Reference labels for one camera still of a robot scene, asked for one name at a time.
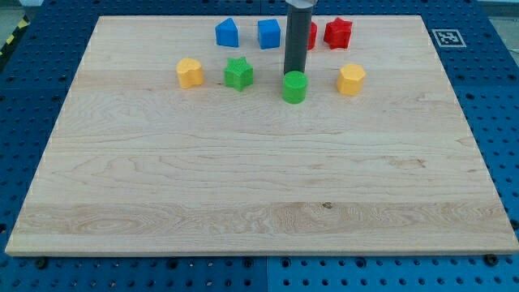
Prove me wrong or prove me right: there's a green star block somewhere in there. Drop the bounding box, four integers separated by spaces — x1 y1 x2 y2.
224 57 254 92

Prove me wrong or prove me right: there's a red star block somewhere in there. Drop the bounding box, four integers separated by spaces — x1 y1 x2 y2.
324 18 353 49

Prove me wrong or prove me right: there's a green cylinder block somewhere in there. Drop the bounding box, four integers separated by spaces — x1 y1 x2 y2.
282 71 308 104

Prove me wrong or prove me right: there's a yellow heart block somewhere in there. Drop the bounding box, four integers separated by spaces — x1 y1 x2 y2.
176 58 204 89

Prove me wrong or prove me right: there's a yellow hexagon block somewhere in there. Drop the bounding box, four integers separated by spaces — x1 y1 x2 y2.
336 63 366 97

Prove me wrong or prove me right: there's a blue cube block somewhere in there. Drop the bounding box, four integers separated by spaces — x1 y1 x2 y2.
258 19 281 49

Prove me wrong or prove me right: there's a blue pentagon block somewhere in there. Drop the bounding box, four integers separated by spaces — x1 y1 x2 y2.
215 17 239 48

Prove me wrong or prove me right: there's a red block behind pusher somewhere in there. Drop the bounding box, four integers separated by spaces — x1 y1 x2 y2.
307 22 318 50

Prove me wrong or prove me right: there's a wooden board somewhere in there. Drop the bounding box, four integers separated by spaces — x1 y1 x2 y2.
6 15 518 257

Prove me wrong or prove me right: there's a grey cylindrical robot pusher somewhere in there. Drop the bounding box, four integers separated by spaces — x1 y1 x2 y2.
284 0 317 75

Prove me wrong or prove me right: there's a white fiducial marker tag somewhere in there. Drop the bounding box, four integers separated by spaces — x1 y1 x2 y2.
431 28 466 48

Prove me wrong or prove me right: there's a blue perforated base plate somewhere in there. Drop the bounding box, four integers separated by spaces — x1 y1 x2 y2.
1 0 518 291

